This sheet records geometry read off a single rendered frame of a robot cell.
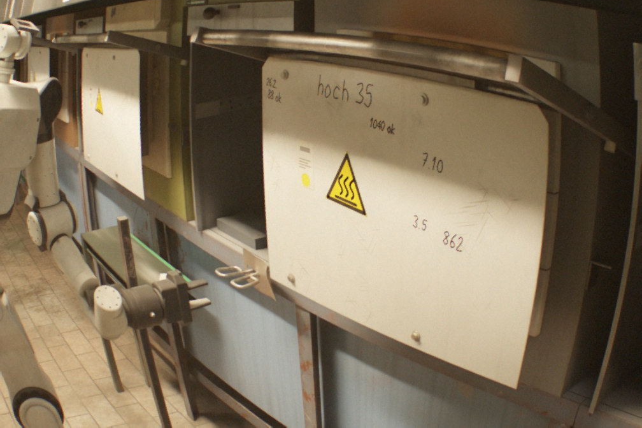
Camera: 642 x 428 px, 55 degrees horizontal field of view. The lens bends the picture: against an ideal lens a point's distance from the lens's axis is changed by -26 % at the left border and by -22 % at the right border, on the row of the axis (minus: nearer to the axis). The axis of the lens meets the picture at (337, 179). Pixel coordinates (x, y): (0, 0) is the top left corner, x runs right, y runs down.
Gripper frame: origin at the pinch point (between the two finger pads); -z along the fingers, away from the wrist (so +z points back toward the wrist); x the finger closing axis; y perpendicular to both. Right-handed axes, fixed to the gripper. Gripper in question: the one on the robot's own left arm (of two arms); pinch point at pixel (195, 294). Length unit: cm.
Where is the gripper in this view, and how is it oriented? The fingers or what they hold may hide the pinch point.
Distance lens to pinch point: 153.8
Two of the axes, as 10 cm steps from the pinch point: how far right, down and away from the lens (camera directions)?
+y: -6.2, -2.0, 7.6
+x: -0.3, -9.6, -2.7
